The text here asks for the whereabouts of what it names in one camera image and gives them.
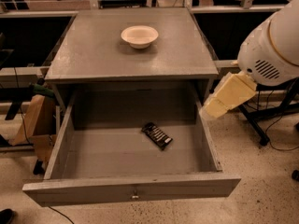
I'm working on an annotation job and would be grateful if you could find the brown cardboard box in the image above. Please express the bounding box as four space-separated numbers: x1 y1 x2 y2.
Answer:
11 95 57 162

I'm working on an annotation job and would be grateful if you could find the small metal drawer knob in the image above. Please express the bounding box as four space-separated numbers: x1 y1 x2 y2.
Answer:
131 190 140 201

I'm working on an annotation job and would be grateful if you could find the grey wooden cabinet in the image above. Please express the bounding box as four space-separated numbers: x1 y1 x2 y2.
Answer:
46 7 218 107

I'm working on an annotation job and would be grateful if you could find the black floor cable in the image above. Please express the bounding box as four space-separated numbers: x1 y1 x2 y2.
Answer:
264 91 299 152

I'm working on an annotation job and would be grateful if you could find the black rxbar chocolate bar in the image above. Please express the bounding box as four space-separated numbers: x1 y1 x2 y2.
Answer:
141 122 172 150

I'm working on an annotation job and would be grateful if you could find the open grey top drawer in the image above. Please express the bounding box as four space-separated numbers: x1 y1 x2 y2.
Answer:
23 88 240 206

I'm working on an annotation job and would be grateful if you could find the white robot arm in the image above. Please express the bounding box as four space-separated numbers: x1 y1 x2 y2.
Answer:
200 0 299 119

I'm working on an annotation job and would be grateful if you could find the black metal stand base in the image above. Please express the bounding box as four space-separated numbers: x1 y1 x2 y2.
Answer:
238 78 299 146

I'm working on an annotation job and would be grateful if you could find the white ceramic bowl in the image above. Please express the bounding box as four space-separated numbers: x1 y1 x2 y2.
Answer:
121 25 159 49

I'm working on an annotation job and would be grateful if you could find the green handled tool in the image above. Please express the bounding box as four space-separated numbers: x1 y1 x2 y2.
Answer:
29 77 55 99

